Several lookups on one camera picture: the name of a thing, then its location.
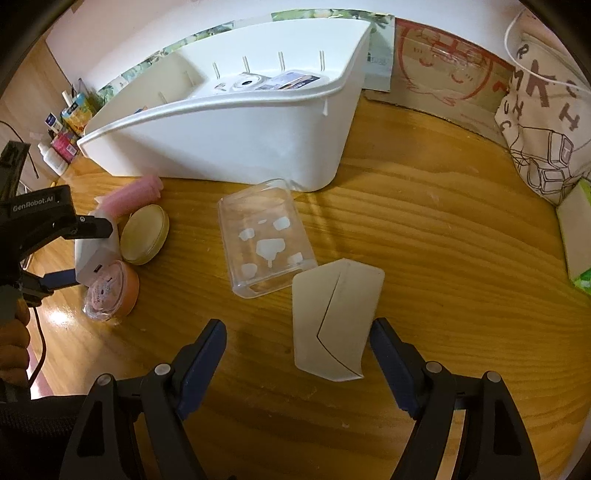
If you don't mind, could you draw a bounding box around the white power bank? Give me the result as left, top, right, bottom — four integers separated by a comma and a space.
75, 210, 122, 288

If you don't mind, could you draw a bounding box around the round pink lidded container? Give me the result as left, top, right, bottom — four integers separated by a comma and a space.
83, 260, 140, 322

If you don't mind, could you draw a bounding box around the white spray bottle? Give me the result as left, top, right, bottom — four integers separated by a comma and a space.
37, 141, 65, 174

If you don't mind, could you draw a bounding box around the beige round zip case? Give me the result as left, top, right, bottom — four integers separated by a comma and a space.
119, 204, 171, 266

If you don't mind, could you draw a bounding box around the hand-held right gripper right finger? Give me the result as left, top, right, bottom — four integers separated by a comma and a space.
368, 318, 541, 480

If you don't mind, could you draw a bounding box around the letter printed canvas bag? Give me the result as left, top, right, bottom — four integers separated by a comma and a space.
494, 9, 591, 208

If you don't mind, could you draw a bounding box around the pink hair roller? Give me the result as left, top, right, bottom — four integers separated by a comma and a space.
95, 174, 164, 217

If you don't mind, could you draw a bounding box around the cardboard with red drawing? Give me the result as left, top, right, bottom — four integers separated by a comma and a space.
362, 17, 515, 139

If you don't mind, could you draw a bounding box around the dark cloth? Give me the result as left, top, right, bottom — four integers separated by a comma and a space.
0, 383, 89, 480

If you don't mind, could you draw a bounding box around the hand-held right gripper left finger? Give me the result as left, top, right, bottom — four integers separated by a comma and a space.
59, 318, 228, 480

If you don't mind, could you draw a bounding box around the green tissue pack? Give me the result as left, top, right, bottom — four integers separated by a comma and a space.
556, 178, 591, 291

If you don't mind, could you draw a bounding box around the white instant camera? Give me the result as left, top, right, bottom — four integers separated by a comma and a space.
213, 71, 274, 95

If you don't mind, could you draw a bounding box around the white plastic board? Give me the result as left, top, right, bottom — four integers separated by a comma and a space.
292, 258, 386, 383

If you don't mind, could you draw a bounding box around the clear plastic case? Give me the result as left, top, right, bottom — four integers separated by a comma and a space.
217, 178, 319, 301

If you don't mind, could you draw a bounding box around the white plastic storage bin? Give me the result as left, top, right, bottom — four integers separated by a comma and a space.
77, 18, 378, 192

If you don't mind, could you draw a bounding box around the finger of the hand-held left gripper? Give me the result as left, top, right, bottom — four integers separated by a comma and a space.
65, 215, 115, 241
21, 269, 78, 301

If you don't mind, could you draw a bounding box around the white cable on bag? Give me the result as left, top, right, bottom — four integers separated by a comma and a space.
505, 7, 591, 93

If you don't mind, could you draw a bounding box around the green leaf printed board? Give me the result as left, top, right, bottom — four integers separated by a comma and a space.
97, 9, 398, 109

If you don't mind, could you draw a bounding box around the clear labelled plastic box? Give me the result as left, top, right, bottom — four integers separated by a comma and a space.
268, 69, 322, 92

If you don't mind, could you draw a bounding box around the person's left hand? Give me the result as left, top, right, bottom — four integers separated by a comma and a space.
0, 301, 32, 384

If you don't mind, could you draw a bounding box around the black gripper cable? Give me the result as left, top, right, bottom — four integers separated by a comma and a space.
25, 302, 47, 386

